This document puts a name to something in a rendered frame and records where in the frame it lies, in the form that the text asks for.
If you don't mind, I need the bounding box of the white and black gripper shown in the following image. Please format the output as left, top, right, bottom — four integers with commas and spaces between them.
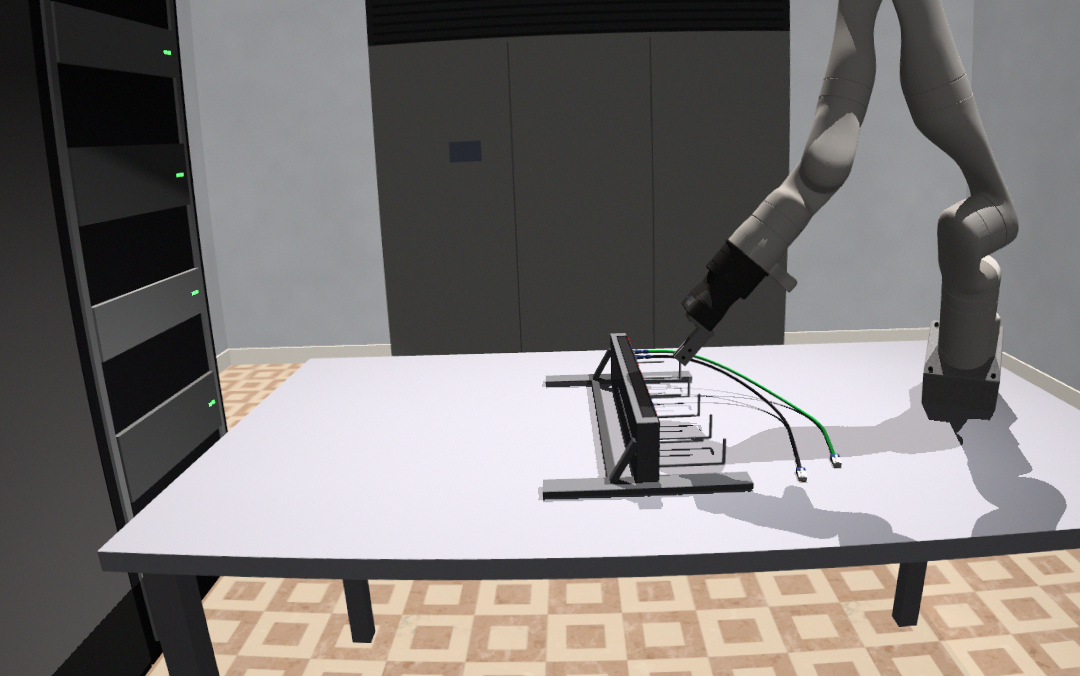
673, 215, 797, 366

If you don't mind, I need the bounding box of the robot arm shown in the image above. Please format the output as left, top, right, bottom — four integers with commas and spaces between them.
752, 0, 1020, 370

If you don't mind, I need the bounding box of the green patch cord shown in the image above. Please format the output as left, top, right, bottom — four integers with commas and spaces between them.
642, 350, 835, 454

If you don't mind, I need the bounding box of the dark grey rack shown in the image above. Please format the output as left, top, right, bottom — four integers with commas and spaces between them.
543, 333, 754, 498

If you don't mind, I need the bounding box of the black cable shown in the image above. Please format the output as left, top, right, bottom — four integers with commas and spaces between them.
644, 355, 801, 467

